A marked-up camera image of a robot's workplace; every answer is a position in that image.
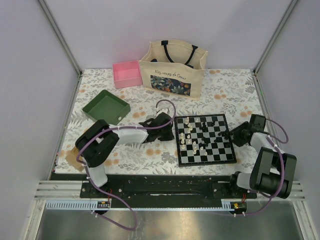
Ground white slotted cable duct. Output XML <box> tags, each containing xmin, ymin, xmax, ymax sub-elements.
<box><xmin>45</xmin><ymin>200</ymin><xmax>111</xmax><ymax>211</ymax></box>

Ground floral patterned table mat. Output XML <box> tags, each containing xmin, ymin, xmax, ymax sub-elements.
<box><xmin>54</xmin><ymin>67</ymin><xmax>281</xmax><ymax>177</ymax></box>

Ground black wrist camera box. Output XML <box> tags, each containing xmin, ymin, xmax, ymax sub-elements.
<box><xmin>249</xmin><ymin>114</ymin><xmax>266</xmax><ymax>133</ymax></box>

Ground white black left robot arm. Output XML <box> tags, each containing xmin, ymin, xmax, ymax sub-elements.
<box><xmin>75</xmin><ymin>112</ymin><xmax>174</xmax><ymax>198</ymax></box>

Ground black white chess board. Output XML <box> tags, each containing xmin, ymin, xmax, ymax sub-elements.
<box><xmin>174</xmin><ymin>114</ymin><xmax>237</xmax><ymax>167</ymax></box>

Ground beige canvas tote bag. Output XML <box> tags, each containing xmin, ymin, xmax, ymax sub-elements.
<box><xmin>139</xmin><ymin>39</ymin><xmax>208</xmax><ymax>100</ymax></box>

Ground left aluminium corner post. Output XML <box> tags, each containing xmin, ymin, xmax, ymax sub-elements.
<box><xmin>36</xmin><ymin>0</ymin><xmax>83</xmax><ymax>76</ymax></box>

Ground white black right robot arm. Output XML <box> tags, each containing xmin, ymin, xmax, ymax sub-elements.
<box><xmin>225</xmin><ymin>120</ymin><xmax>297</xmax><ymax>199</ymax></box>

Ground green plastic tray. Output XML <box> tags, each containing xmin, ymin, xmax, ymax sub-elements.
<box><xmin>82</xmin><ymin>89</ymin><xmax>131</xmax><ymax>125</ymax></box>

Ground aluminium corner post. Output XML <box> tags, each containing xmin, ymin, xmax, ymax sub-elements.
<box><xmin>252</xmin><ymin>0</ymin><xmax>300</xmax><ymax>75</ymax></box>
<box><xmin>36</xmin><ymin>0</ymin><xmax>83</xmax><ymax>76</ymax></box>

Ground pink plastic box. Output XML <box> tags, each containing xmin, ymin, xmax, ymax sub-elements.
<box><xmin>112</xmin><ymin>60</ymin><xmax>143</xmax><ymax>89</ymax></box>

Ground right aluminium corner post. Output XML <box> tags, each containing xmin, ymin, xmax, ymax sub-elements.
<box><xmin>252</xmin><ymin>0</ymin><xmax>300</xmax><ymax>75</ymax></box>

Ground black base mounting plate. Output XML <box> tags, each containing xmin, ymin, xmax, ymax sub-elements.
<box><xmin>79</xmin><ymin>178</ymin><xmax>258</xmax><ymax>200</ymax></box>

